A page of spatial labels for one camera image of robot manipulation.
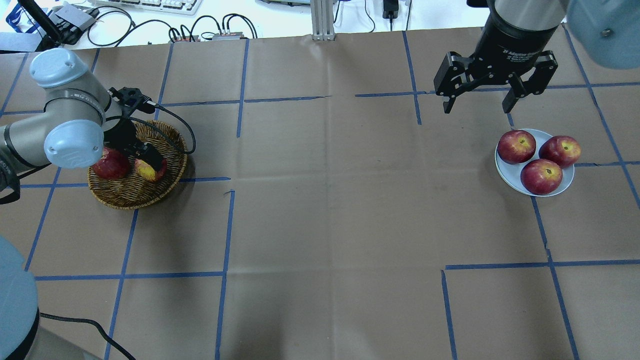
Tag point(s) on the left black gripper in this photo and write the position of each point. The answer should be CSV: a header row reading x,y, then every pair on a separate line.
x,y
123,133

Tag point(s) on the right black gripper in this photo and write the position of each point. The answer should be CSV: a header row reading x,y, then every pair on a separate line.
x,y
512,40

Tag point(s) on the red yellow apple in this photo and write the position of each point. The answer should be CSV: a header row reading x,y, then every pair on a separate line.
x,y
148,173

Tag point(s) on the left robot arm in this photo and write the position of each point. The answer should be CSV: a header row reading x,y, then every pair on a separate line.
x,y
79,118

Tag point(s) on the dark red apple in basket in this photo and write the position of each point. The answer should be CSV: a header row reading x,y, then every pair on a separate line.
x,y
113,165

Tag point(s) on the woven wicker basket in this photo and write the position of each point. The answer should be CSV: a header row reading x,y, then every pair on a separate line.
x,y
134,192

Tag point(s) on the red apple plate left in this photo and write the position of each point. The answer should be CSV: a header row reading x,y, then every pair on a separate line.
x,y
516,147

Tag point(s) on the red apple plate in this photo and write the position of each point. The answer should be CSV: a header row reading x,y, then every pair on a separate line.
x,y
541,177
516,147
565,151

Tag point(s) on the light blue plate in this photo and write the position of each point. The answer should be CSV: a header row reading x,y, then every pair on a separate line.
x,y
511,173

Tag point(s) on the red apple plate right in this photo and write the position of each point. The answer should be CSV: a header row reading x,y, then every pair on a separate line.
x,y
565,151

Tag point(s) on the red apple plate front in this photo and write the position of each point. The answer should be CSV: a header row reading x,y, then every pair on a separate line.
x,y
541,177

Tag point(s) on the orange usb hub lower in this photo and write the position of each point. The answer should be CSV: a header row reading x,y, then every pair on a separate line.
x,y
180,38

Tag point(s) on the orange usb hub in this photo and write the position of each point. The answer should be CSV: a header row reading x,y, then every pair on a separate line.
x,y
228,36
180,38

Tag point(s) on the black power adapter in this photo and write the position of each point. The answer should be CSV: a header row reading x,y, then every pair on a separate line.
x,y
390,9

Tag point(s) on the orange usb hub upper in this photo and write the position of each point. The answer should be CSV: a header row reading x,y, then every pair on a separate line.
x,y
228,36

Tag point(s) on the white keyboard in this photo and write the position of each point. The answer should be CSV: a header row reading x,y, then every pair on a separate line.
x,y
180,7

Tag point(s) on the grey dock adapter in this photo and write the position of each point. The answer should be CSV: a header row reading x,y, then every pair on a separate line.
x,y
69,16

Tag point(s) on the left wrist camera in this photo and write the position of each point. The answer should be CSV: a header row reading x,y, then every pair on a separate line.
x,y
131,100

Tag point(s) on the aluminium frame post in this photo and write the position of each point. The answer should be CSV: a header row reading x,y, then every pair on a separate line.
x,y
322,17

